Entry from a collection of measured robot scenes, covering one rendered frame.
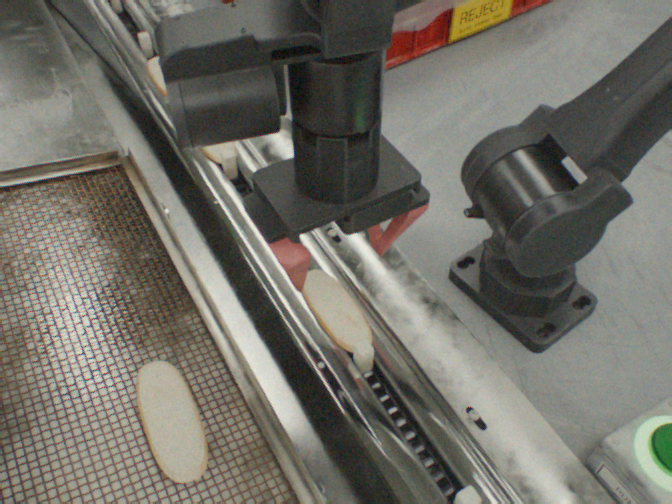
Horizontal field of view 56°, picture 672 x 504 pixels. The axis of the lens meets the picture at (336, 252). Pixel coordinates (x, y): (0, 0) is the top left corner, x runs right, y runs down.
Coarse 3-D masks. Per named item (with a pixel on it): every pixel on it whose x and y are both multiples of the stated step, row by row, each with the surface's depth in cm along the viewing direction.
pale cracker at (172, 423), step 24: (144, 384) 45; (168, 384) 45; (144, 408) 44; (168, 408) 44; (192, 408) 44; (168, 432) 43; (192, 432) 43; (168, 456) 42; (192, 456) 42; (192, 480) 41
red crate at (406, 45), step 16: (224, 0) 98; (528, 0) 95; (544, 0) 98; (448, 16) 87; (512, 16) 95; (400, 32) 84; (416, 32) 85; (432, 32) 88; (448, 32) 89; (400, 48) 86; (416, 48) 88; (432, 48) 89
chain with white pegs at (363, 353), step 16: (112, 0) 92; (144, 32) 84; (144, 48) 85; (224, 160) 67; (368, 352) 51; (368, 368) 53; (368, 384) 53; (384, 384) 53; (384, 400) 52; (416, 432) 50; (416, 448) 49; (432, 464) 49; (448, 480) 47; (448, 496) 47; (464, 496) 44
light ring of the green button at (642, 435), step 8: (664, 416) 45; (648, 424) 44; (656, 424) 44; (640, 432) 44; (648, 432) 44; (640, 440) 43; (640, 448) 43; (640, 456) 43; (648, 456) 43; (648, 464) 42; (648, 472) 42; (656, 472) 42; (656, 480) 42; (664, 480) 41
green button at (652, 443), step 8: (664, 424) 44; (656, 432) 43; (664, 432) 43; (648, 440) 43; (656, 440) 43; (664, 440) 43; (648, 448) 43; (656, 448) 42; (664, 448) 42; (656, 456) 42; (664, 456) 42; (656, 464) 42; (664, 464) 42; (664, 472) 42
